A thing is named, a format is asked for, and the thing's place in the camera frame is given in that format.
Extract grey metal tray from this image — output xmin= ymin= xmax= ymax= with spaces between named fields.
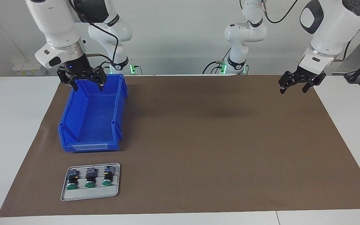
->
xmin=60 ymin=162 xmax=121 ymax=202

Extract brown table mat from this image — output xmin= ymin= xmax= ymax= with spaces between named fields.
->
xmin=0 ymin=74 xmax=360 ymax=218

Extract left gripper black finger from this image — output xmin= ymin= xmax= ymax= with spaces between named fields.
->
xmin=302 ymin=71 xmax=327 ymax=94
xmin=278 ymin=71 xmax=300 ymax=94

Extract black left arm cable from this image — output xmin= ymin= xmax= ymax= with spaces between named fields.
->
xmin=261 ymin=0 xmax=300 ymax=24

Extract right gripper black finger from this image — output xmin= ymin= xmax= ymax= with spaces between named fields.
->
xmin=57 ymin=67 xmax=79 ymax=92
xmin=90 ymin=66 xmax=108 ymax=92

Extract blue plastic storage bin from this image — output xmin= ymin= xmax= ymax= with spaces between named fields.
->
xmin=58 ymin=73 xmax=128 ymax=153

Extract white power strip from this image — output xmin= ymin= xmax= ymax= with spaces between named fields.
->
xmin=12 ymin=61 xmax=48 ymax=76

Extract black base cable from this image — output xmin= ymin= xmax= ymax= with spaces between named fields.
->
xmin=202 ymin=47 xmax=231 ymax=75

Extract green push button switch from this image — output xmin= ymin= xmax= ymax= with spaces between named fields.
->
xmin=102 ymin=165 xmax=116 ymax=187
xmin=84 ymin=167 xmax=98 ymax=188
xmin=66 ymin=169 xmax=80 ymax=191

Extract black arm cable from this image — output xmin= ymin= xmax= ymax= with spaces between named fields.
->
xmin=261 ymin=0 xmax=300 ymax=24
xmin=68 ymin=0 xmax=119 ymax=64

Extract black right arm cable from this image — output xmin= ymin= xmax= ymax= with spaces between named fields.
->
xmin=68 ymin=0 xmax=119 ymax=64

